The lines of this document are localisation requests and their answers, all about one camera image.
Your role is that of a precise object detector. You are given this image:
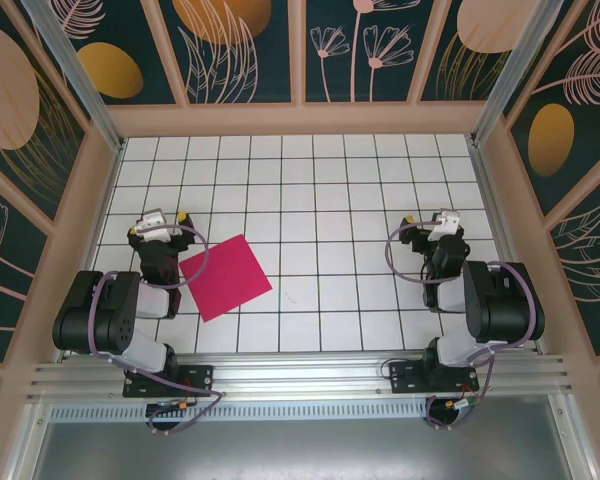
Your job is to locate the pink square paper sheet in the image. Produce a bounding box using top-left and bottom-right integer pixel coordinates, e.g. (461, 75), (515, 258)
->
(178, 233), (274, 323)

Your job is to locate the grey metal sheet panel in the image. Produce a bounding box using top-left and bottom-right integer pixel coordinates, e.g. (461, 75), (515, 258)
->
(29, 422), (576, 480)

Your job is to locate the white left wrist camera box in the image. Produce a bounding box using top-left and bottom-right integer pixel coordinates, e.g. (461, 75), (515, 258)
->
(131, 208), (171, 243)

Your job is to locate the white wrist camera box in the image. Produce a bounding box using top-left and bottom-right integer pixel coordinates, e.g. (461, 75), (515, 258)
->
(427, 208), (462, 245)
(131, 208), (171, 243)

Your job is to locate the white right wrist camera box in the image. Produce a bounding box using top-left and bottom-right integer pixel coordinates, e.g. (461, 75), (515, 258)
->
(427, 208), (462, 245)

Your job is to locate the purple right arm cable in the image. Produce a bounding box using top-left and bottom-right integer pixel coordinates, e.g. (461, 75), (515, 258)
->
(386, 222), (540, 431)

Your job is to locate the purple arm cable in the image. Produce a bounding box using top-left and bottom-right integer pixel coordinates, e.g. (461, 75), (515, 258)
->
(89, 222), (226, 437)
(386, 222), (540, 431)

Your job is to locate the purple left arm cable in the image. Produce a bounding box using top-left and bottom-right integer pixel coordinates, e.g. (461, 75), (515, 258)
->
(89, 222), (226, 437)

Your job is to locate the aluminium side rail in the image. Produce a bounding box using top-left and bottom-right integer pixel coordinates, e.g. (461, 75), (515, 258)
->
(472, 143), (547, 356)

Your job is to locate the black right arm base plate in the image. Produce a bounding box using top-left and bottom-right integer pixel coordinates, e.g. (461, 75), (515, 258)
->
(388, 360), (481, 394)

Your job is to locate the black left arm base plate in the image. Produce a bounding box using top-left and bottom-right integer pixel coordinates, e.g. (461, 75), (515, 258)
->
(123, 363), (216, 399)

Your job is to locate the aluminium corner post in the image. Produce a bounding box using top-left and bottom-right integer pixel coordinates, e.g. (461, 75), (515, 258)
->
(19, 0), (127, 154)
(470, 0), (565, 147)

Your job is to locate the aluminium mounting rail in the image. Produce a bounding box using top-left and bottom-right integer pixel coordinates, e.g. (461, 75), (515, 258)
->
(27, 353), (579, 401)

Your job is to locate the slotted grey cable duct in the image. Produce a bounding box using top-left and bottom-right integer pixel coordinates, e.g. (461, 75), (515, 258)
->
(49, 403), (431, 422)

